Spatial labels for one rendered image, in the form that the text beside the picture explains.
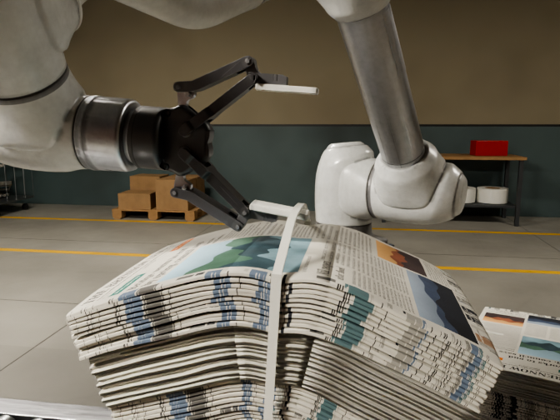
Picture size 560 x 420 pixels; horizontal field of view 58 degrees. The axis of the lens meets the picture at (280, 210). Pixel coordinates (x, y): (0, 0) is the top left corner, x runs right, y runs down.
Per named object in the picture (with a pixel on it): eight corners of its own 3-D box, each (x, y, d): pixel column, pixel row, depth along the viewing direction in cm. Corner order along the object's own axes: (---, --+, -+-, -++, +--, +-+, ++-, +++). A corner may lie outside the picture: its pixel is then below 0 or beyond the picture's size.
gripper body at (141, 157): (149, 101, 64) (221, 107, 63) (148, 167, 66) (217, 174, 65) (123, 100, 57) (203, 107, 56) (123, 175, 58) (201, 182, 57)
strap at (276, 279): (300, 363, 79) (310, 219, 75) (267, 494, 51) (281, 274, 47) (294, 362, 79) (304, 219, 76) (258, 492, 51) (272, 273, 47)
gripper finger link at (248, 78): (193, 137, 62) (187, 128, 62) (264, 80, 60) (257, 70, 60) (183, 140, 58) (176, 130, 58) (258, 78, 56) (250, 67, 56)
